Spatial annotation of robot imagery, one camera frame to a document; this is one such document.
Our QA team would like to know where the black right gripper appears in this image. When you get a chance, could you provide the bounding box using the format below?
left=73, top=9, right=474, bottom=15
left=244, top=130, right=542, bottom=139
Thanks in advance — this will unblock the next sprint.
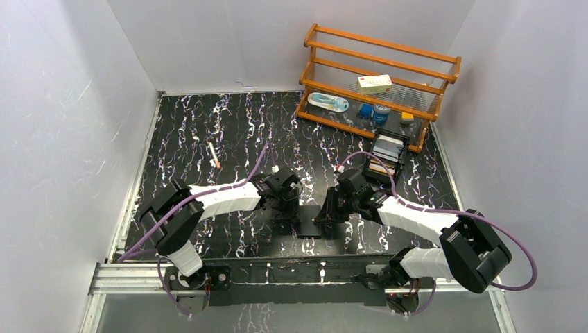
left=315, top=187, right=358, bottom=223

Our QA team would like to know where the black leather card holder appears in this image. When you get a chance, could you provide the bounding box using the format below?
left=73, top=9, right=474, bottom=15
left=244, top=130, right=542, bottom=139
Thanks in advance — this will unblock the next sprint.
left=297, top=219, right=322, bottom=239

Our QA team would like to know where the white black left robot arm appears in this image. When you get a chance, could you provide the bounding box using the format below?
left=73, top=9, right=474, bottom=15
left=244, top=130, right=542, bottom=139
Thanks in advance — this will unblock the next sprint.
left=138, top=166, right=300, bottom=291

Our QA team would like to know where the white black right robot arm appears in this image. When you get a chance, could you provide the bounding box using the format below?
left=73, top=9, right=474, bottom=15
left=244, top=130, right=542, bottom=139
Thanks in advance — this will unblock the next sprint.
left=315, top=169, right=512, bottom=293

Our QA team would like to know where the black tray with cards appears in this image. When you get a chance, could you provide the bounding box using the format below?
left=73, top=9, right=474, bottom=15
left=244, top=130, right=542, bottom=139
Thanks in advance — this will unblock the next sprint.
left=362, top=129, right=408, bottom=185

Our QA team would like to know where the small pen on table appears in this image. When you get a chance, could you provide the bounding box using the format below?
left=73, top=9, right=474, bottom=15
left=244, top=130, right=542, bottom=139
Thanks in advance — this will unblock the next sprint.
left=208, top=142, right=221, bottom=169

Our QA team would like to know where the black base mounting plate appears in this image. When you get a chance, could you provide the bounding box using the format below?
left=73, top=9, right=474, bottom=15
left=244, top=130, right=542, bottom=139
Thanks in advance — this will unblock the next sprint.
left=163, top=255, right=435, bottom=308

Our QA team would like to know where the white blue packaged item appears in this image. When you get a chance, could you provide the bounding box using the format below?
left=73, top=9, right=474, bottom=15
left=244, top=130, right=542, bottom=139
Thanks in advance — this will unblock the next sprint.
left=307, top=92, right=349, bottom=113

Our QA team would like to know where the small blue cube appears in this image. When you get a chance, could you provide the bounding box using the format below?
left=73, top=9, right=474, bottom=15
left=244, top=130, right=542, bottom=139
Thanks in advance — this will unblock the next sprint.
left=358, top=103, right=373, bottom=119

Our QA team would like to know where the blue round container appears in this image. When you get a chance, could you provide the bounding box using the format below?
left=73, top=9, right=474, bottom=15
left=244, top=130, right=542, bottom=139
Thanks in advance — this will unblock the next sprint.
left=372, top=104, right=391, bottom=125

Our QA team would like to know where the orange wooden shelf rack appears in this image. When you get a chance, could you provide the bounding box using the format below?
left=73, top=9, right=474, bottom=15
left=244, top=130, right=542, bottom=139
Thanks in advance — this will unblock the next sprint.
left=295, top=23, right=462, bottom=153

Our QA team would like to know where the white cardboard box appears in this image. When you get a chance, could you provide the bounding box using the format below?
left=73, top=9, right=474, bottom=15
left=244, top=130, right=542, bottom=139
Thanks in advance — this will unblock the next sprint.
left=356, top=74, right=392, bottom=95

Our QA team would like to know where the aluminium frame rail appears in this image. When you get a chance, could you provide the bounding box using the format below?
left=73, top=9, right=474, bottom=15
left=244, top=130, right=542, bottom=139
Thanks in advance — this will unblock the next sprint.
left=88, top=261, right=505, bottom=298

